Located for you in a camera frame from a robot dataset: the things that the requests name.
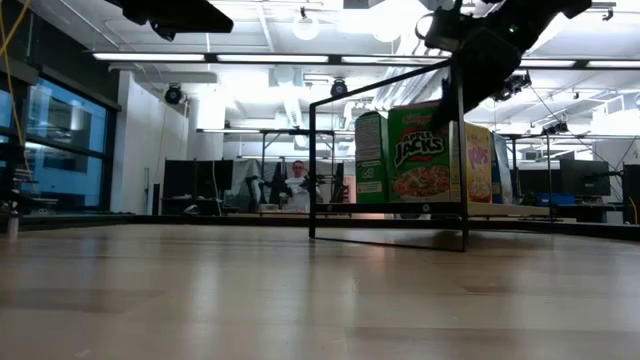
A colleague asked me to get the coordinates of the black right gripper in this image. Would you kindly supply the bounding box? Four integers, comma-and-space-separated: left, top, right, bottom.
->
432, 27, 524, 131

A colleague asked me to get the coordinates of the green Apple Jacks cereal box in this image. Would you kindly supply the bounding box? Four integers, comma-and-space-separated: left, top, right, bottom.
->
354, 101, 454, 205

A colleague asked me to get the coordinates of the yellow Corn Pops cereal box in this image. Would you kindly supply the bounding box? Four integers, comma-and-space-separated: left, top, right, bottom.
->
462, 122, 495, 205

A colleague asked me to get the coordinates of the wooden shelf with black frame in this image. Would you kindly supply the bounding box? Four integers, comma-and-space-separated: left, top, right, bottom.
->
308, 58, 551, 253

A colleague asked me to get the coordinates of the blue storage bin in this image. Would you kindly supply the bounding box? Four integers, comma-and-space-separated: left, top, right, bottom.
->
531, 193, 577, 208

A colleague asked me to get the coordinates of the black computer monitor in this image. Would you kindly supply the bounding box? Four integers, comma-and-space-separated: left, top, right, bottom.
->
559, 158, 612, 198

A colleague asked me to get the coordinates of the person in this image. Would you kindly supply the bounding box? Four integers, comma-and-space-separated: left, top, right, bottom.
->
279, 159, 321, 212

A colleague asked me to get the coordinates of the round white ceiling lamp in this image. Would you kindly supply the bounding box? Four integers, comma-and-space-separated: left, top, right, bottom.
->
291, 13, 322, 42

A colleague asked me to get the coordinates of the black computer tower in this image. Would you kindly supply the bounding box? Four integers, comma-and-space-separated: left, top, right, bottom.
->
621, 163, 640, 226

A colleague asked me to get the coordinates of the black bar with strip lights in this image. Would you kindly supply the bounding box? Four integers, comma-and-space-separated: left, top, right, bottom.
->
92, 49, 640, 71

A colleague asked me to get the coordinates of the black desk partition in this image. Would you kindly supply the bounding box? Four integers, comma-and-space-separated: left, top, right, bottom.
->
163, 158, 235, 201

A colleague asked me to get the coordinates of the dark framed window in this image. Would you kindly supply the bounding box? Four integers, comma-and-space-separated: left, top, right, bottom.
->
23, 78, 110, 211

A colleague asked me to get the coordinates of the black ceiling camera rig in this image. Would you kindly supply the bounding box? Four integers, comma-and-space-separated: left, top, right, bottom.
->
492, 72, 533, 104

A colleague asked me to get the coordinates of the black wall camera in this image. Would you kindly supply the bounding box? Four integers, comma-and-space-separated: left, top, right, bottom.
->
163, 83, 184, 106

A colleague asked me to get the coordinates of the black aluminium table frame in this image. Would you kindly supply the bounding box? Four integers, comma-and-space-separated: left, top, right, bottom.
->
0, 210, 640, 243

